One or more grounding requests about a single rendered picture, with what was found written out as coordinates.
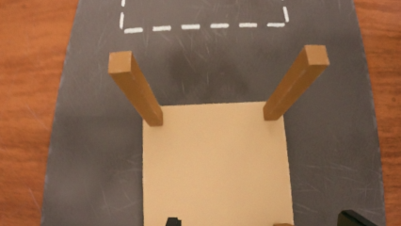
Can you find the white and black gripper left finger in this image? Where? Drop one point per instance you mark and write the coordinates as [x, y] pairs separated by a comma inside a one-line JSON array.
[[173, 221]]

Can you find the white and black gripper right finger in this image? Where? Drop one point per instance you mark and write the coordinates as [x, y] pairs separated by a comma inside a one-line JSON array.
[[352, 218]]

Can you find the dark brown flat mat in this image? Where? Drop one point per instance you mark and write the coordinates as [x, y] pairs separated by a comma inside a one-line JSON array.
[[93, 174]]

